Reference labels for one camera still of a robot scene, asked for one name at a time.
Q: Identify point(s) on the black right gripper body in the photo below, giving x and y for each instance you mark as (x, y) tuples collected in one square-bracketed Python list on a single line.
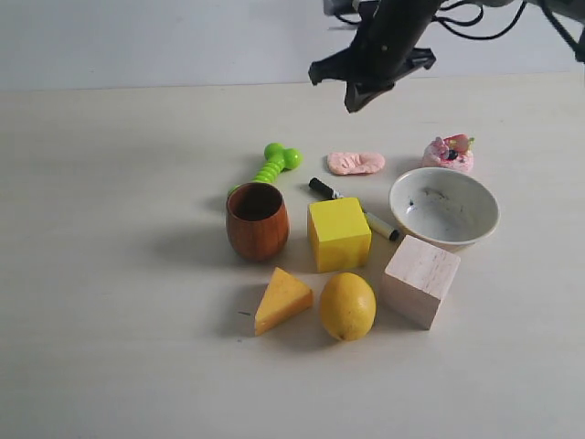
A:
[(384, 47)]

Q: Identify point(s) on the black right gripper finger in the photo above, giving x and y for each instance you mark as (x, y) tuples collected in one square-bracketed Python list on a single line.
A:
[(367, 96), (354, 99)]

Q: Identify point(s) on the pink putty lump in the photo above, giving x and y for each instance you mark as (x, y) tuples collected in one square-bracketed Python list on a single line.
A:
[(347, 163)]

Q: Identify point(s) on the green toy bone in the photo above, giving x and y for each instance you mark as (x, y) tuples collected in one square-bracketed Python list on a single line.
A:
[(277, 158)]

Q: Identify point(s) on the pink toy cake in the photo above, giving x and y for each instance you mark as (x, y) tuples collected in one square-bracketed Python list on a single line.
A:
[(453, 152)]

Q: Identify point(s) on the black marker pen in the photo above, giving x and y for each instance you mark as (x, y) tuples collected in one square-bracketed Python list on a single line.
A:
[(378, 225)]

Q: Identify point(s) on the white ceramic bowl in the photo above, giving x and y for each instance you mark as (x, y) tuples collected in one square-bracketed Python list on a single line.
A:
[(443, 207)]

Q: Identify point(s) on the yellow cube block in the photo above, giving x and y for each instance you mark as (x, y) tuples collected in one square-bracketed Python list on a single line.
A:
[(339, 234)]

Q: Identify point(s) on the brown wooden cup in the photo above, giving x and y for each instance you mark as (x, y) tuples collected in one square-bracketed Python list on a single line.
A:
[(257, 221)]

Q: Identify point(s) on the light wooden cube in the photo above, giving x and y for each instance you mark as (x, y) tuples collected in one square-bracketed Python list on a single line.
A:
[(416, 280)]

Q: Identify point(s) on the yellow lemon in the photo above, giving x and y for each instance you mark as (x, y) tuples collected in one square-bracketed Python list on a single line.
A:
[(347, 307)]

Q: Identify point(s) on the yellow cheese wedge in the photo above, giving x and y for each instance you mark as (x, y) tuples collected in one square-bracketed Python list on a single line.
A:
[(284, 297)]

